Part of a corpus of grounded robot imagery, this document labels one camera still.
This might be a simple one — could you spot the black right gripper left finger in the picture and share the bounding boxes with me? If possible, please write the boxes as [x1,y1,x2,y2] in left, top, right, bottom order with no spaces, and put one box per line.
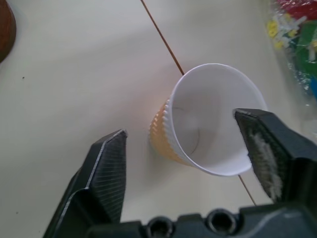
[42,128,128,238]

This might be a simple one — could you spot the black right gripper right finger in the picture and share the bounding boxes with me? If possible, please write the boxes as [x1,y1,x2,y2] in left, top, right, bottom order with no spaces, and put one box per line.
[232,108,317,208]

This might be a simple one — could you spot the ribbed orange paper cup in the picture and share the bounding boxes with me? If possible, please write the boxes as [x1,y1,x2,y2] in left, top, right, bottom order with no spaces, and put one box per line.
[148,63,268,177]

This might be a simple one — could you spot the clear bag of colourful toys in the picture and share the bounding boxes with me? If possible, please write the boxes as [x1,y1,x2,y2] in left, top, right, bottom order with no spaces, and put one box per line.
[265,0,317,107]

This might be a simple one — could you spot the round brown wooden object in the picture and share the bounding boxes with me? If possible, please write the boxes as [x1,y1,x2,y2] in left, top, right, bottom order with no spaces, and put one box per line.
[0,0,17,63]

